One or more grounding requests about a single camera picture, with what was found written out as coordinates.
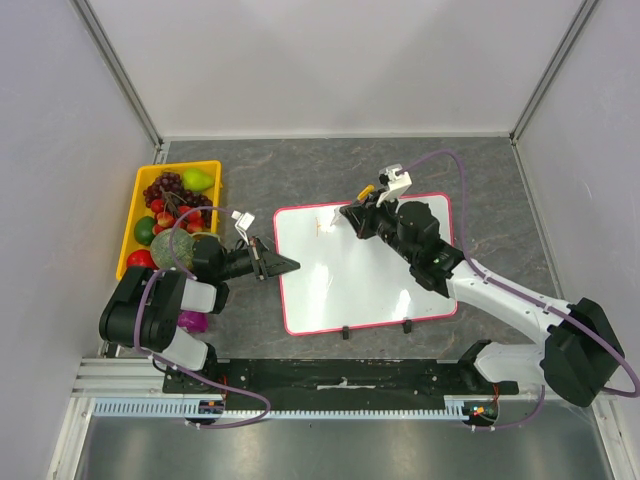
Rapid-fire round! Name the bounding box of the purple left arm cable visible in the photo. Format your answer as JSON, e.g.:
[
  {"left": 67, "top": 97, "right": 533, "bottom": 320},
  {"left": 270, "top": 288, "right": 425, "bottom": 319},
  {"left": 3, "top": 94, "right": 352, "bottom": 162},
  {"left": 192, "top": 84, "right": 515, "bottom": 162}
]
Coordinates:
[{"left": 134, "top": 206, "right": 274, "bottom": 432}]

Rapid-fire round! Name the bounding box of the aluminium frame rail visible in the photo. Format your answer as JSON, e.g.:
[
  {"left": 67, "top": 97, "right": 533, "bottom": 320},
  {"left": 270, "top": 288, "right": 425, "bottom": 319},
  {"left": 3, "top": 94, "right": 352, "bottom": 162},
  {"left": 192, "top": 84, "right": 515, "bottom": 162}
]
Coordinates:
[{"left": 69, "top": 356, "right": 171, "bottom": 399}]

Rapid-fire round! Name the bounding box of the red apple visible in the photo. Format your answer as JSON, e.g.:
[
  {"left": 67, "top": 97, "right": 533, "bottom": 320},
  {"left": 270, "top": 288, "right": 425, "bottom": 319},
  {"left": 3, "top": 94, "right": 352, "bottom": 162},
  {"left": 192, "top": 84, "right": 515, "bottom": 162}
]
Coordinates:
[{"left": 125, "top": 249, "right": 158, "bottom": 270}]

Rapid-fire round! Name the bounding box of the white slotted cable duct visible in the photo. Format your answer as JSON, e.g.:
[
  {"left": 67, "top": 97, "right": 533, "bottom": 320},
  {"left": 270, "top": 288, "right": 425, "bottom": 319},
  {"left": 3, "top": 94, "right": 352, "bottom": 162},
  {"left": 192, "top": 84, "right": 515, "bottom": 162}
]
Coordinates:
[{"left": 92, "top": 395, "right": 476, "bottom": 419}]

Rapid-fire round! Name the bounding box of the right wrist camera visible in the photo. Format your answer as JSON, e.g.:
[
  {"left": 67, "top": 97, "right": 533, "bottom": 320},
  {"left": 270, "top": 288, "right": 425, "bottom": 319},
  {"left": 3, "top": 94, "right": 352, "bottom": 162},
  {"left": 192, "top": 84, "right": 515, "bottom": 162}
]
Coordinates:
[{"left": 376, "top": 164, "right": 412, "bottom": 207}]

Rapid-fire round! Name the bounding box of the red cherry cluster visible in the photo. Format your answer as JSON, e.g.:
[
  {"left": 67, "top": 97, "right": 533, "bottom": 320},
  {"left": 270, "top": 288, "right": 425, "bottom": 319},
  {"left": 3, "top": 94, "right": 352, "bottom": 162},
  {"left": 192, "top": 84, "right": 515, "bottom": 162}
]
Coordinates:
[{"left": 149, "top": 199, "right": 210, "bottom": 236}]

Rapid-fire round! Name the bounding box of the green netted melon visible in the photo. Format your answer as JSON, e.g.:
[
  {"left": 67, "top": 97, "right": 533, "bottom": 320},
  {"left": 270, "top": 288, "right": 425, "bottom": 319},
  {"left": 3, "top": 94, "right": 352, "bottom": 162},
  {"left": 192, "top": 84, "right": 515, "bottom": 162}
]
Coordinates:
[{"left": 150, "top": 229, "right": 196, "bottom": 272}]

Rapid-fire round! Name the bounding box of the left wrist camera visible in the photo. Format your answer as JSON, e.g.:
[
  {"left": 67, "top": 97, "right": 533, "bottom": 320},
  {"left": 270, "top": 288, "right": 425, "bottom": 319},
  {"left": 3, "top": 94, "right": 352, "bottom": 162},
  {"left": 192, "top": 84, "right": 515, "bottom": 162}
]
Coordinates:
[{"left": 231, "top": 210, "right": 255, "bottom": 244}]

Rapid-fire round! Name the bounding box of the purple snack packet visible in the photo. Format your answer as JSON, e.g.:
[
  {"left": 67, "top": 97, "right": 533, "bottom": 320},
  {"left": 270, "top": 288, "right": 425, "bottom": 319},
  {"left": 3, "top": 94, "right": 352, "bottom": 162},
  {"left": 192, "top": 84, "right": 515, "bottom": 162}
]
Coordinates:
[{"left": 177, "top": 311, "right": 209, "bottom": 333}]

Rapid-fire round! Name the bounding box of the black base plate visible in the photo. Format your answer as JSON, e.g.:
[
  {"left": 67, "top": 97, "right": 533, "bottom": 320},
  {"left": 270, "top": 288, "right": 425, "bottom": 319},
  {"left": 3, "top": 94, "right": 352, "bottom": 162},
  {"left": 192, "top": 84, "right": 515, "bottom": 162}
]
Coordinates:
[{"left": 162, "top": 357, "right": 521, "bottom": 413}]

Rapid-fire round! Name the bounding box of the green pear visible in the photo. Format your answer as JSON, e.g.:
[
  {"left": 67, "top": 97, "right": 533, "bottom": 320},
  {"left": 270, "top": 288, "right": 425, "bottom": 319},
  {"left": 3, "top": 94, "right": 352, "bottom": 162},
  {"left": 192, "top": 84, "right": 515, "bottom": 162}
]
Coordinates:
[{"left": 182, "top": 167, "right": 215, "bottom": 192}]

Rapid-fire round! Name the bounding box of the yellow plastic fruit basket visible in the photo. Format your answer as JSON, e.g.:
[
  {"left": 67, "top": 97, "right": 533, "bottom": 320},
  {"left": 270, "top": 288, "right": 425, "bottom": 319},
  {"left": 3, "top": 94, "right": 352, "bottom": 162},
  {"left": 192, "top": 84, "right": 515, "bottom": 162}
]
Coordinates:
[{"left": 116, "top": 160, "right": 222, "bottom": 279}]

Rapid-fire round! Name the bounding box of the pink framed whiteboard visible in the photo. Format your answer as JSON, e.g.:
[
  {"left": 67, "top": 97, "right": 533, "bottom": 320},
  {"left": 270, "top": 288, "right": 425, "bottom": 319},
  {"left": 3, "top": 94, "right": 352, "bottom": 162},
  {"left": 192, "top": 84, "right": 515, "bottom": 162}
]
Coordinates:
[{"left": 273, "top": 203, "right": 458, "bottom": 336}]

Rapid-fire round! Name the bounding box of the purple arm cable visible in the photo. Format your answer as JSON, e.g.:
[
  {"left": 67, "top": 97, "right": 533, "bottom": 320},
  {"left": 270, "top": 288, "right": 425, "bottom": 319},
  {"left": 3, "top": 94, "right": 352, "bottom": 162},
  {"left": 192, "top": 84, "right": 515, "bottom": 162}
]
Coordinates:
[
  {"left": 399, "top": 148, "right": 640, "bottom": 434},
  {"left": 134, "top": 206, "right": 274, "bottom": 432}
]

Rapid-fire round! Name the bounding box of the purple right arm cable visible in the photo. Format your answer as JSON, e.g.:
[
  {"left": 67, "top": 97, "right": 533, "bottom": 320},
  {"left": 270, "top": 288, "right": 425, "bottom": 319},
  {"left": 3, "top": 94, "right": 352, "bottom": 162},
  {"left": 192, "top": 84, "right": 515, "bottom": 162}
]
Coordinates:
[{"left": 399, "top": 148, "right": 640, "bottom": 434}]

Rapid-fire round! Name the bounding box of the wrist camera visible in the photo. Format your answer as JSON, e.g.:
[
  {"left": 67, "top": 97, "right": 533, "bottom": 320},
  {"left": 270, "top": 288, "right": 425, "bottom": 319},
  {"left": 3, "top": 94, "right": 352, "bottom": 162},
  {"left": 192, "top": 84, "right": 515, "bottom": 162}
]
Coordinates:
[
  {"left": 376, "top": 164, "right": 412, "bottom": 207},
  {"left": 231, "top": 210, "right": 255, "bottom": 244}
]

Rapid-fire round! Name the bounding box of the green lime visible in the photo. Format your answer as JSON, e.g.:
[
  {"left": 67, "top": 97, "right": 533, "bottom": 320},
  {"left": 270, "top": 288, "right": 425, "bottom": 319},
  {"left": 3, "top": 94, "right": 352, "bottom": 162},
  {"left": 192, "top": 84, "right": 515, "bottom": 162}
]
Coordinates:
[{"left": 134, "top": 216, "right": 156, "bottom": 246}]

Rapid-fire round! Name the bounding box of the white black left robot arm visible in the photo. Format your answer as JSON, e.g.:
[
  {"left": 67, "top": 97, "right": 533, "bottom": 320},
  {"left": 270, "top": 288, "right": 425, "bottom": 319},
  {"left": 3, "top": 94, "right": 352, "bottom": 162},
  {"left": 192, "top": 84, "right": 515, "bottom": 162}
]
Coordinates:
[{"left": 99, "top": 237, "right": 301, "bottom": 393}]

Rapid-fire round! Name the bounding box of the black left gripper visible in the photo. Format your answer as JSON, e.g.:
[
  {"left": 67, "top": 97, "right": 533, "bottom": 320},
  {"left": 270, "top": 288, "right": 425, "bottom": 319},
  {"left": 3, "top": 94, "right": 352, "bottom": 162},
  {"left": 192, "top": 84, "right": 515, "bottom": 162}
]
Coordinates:
[{"left": 216, "top": 235, "right": 299, "bottom": 281}]

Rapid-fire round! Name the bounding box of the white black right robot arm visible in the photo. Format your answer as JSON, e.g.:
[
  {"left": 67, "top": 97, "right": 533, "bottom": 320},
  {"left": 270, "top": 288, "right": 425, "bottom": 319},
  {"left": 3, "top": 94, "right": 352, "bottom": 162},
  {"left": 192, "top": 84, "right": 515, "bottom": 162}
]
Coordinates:
[{"left": 335, "top": 192, "right": 624, "bottom": 407}]

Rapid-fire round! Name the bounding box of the purple grape bunch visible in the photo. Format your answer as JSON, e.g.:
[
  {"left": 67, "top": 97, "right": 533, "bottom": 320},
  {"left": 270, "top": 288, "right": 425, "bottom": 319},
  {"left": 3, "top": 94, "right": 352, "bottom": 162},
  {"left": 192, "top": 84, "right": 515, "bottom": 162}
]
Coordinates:
[{"left": 142, "top": 171, "right": 213, "bottom": 210}]

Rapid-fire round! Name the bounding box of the yellow capped marker pen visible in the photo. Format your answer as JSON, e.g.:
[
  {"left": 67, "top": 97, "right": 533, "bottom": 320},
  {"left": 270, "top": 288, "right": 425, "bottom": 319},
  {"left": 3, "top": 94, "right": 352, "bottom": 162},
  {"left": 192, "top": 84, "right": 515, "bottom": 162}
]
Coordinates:
[{"left": 330, "top": 184, "right": 375, "bottom": 226}]

